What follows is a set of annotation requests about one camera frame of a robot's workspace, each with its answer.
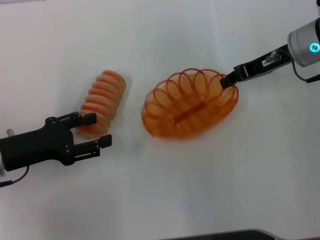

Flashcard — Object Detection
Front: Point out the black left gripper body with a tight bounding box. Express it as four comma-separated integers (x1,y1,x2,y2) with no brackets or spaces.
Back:
0,116,76,172

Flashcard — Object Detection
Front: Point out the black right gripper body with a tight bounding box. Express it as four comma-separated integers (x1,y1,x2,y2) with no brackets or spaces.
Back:
233,44,294,82

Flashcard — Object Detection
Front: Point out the orange white striped bread roll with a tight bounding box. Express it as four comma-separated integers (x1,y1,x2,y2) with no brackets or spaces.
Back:
76,69,127,140

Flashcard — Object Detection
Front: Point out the orange woven plastic basket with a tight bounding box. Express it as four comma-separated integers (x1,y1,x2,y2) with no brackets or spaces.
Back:
141,68,240,141

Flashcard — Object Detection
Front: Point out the dark robot torso edge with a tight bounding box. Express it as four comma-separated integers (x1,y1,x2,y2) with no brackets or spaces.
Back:
172,228,282,240

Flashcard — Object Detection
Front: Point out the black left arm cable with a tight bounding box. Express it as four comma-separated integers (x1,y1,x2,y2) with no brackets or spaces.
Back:
0,166,30,188

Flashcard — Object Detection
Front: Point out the grey right arm cable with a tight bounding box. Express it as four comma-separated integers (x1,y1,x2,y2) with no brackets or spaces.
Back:
293,61,320,84

